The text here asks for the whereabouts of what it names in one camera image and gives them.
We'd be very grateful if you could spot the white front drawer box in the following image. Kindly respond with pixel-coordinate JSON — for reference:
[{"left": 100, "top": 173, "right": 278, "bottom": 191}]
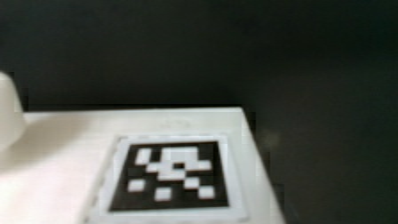
[{"left": 0, "top": 108, "right": 285, "bottom": 224}]

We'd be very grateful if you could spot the white drawer cabinet frame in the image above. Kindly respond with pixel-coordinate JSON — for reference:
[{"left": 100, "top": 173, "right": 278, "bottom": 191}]
[{"left": 0, "top": 71, "right": 26, "bottom": 151}]

